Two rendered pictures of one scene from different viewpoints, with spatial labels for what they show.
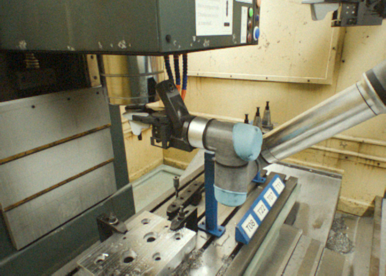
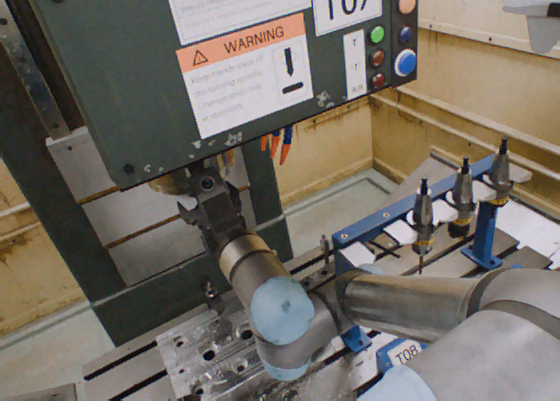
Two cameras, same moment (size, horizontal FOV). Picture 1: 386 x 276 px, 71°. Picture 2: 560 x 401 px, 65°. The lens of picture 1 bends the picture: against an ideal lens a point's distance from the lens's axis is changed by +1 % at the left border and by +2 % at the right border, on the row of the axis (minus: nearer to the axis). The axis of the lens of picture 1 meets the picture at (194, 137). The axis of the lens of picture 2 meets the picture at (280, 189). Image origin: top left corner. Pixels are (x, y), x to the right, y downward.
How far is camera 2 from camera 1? 0.47 m
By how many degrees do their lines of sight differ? 32
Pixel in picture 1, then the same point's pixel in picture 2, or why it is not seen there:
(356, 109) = not seen: hidden behind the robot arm
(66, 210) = (182, 249)
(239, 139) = (256, 314)
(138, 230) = (236, 316)
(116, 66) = not seen: hidden behind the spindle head
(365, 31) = not seen: outside the picture
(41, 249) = (156, 287)
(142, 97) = (178, 187)
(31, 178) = (131, 213)
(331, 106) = (422, 306)
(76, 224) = (199, 264)
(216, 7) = (252, 74)
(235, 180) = (271, 354)
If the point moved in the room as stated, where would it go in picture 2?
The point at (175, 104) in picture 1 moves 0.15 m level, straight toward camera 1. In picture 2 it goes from (212, 211) to (151, 286)
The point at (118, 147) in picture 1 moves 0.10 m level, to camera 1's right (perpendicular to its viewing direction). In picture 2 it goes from (261, 166) to (288, 170)
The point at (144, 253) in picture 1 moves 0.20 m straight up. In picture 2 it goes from (227, 354) to (204, 295)
